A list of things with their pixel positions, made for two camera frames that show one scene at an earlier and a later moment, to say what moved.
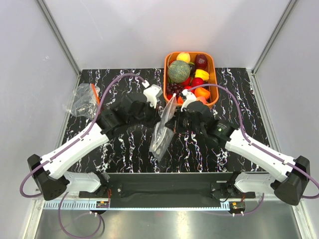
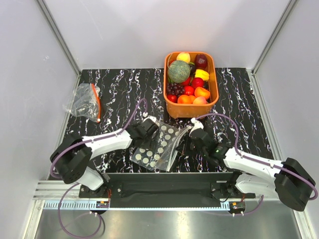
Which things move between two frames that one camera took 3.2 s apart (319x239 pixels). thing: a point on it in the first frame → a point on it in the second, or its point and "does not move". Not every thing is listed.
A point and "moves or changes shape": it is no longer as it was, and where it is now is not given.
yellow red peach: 184,56 does not move
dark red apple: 201,61 does not move
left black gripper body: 146,118 → 145,144
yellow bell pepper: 202,73 does not move
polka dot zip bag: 162,136 moves or changes shape
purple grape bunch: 174,87 does not move
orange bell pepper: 201,92 does not move
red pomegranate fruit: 196,81 does not move
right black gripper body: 184,121 → 189,149
